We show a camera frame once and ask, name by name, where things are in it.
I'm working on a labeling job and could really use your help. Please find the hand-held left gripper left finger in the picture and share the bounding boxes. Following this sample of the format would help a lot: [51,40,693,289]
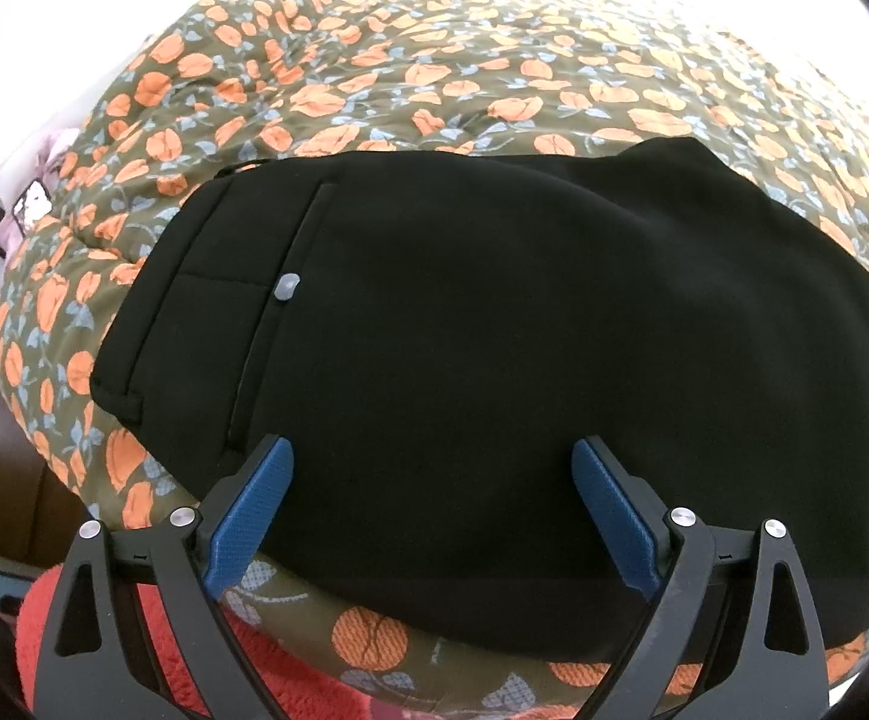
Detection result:
[33,435,296,720]

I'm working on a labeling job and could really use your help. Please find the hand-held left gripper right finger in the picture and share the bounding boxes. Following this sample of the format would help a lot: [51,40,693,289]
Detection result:
[571,435,829,720]

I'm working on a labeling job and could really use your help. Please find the black pants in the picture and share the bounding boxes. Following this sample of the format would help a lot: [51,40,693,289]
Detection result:
[91,136,869,665]

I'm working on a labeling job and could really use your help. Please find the red fleece blanket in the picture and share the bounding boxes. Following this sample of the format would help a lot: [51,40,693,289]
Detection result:
[14,566,376,720]

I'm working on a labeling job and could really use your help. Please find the dark wooden bedside cabinet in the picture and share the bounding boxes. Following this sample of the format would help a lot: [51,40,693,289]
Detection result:
[0,382,85,565]

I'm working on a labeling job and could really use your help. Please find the smartphone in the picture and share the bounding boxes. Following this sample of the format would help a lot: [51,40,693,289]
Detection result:
[14,178,53,235]

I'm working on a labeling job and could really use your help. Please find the pink cloth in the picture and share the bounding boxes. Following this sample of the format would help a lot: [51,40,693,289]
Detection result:
[0,127,80,256]

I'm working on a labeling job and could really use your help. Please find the orange floral green quilt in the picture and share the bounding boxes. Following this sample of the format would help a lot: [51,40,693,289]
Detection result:
[0,0,869,715]

